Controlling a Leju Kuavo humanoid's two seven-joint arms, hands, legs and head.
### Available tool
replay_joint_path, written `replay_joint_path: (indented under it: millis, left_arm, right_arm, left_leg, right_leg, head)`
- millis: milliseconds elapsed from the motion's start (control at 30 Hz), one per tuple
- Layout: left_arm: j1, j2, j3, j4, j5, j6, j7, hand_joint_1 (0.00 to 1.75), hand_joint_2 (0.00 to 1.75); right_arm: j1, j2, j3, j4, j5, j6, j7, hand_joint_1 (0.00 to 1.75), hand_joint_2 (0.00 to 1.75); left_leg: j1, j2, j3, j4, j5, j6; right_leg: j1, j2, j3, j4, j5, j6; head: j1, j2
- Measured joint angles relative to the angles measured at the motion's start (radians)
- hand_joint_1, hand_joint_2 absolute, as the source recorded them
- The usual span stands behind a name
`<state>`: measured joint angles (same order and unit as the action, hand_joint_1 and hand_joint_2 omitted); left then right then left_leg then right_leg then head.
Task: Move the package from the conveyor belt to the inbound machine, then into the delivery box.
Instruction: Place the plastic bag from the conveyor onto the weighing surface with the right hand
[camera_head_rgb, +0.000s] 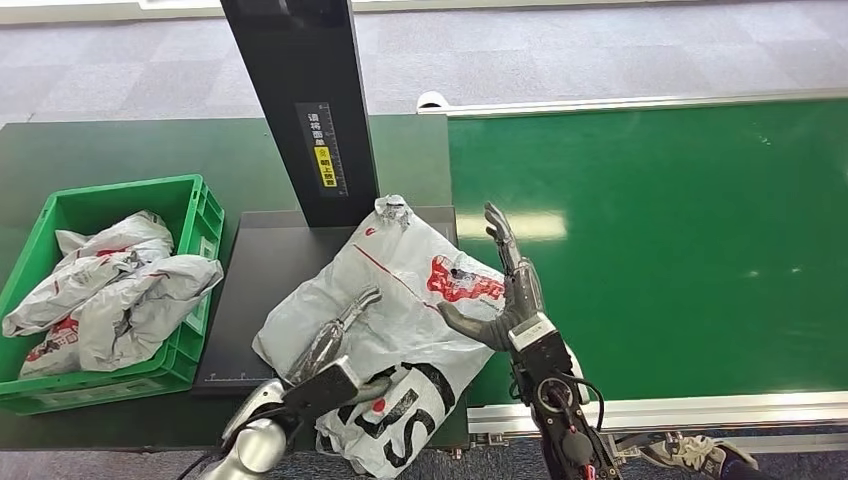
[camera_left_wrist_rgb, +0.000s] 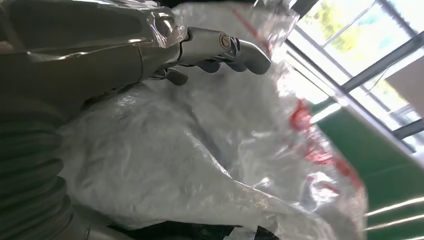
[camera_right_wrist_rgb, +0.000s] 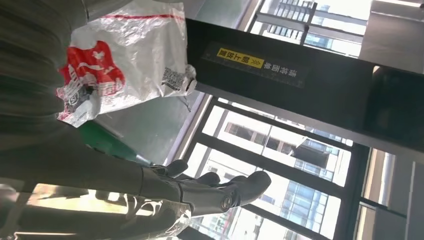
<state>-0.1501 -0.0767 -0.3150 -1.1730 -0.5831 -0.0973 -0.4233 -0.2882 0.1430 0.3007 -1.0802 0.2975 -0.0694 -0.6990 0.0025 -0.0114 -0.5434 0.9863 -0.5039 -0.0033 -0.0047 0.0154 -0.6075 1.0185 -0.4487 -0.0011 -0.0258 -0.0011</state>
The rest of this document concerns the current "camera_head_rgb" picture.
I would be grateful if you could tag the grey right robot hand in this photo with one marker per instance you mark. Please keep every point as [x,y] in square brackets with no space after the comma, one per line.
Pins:
[520,298]

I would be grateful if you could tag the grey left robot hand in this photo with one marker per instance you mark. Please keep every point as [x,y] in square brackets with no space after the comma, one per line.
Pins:
[324,344]

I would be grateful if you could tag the white red-print plastic mailer package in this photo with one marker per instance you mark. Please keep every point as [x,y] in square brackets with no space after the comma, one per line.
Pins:
[397,291]

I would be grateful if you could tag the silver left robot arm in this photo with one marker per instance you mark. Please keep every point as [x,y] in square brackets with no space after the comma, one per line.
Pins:
[255,444]

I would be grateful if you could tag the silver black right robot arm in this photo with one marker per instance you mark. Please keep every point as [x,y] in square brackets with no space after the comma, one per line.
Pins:
[560,424]

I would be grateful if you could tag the white crumpled plastic mailer package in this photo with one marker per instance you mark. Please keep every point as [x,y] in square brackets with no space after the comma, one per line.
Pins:
[99,265]
[152,298]

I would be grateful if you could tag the green conveyor belt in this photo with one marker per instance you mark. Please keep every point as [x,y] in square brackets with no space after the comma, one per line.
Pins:
[696,232]

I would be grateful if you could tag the white conveyor roller cap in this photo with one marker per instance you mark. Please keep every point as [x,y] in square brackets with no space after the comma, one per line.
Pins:
[430,100]

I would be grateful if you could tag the white red-print small mailer package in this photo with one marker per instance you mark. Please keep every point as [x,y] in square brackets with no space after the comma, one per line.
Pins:
[53,348]

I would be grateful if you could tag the black scanner platform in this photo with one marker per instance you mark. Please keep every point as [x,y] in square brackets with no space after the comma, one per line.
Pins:
[265,278]

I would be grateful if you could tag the green plastic crate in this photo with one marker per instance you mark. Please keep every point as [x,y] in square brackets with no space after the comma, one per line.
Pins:
[192,218]

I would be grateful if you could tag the yellow black column label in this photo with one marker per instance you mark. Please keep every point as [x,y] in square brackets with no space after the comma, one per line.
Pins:
[322,149]

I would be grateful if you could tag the person's shoe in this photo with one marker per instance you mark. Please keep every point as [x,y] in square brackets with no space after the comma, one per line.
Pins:
[696,454]

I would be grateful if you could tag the black scanner column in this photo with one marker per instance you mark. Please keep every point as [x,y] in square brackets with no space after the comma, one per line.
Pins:
[298,66]

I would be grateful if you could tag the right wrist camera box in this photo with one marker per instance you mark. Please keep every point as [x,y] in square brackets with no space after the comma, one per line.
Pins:
[531,331]

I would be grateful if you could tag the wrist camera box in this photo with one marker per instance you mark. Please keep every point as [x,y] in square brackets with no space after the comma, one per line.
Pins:
[321,391]
[531,331]

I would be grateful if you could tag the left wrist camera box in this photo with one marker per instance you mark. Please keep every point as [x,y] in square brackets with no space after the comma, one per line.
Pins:
[321,391]

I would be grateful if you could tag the thin aluminium conveyor rail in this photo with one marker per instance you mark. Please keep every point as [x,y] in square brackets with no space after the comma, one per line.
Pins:
[629,103]

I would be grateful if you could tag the wide aluminium conveyor rail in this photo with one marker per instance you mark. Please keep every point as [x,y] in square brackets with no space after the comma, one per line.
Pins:
[729,409]

